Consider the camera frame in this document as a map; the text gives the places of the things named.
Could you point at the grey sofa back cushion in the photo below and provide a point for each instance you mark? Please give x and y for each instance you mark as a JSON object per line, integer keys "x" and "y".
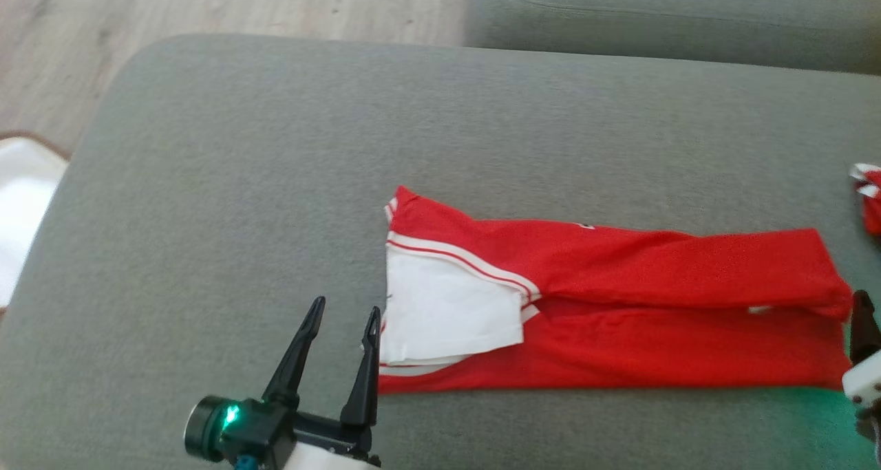
{"x": 654, "y": 9}

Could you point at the white laundry basket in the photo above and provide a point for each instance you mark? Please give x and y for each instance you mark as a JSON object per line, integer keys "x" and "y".
{"x": 20, "y": 215}

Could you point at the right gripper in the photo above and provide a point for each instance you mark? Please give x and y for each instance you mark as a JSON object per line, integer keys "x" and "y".
{"x": 866, "y": 384}

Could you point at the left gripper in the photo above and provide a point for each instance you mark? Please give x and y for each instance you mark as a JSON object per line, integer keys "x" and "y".
{"x": 337, "y": 446}

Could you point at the grey sofa ottoman seat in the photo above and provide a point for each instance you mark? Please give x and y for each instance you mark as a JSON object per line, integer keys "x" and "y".
{"x": 241, "y": 181}

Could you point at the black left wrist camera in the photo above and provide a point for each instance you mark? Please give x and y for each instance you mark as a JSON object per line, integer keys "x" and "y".
{"x": 248, "y": 429}

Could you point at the red and white garment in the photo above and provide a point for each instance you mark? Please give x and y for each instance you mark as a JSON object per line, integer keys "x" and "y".
{"x": 654, "y": 270}

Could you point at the folded red shorts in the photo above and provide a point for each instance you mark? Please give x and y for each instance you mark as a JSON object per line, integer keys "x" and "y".
{"x": 874, "y": 208}

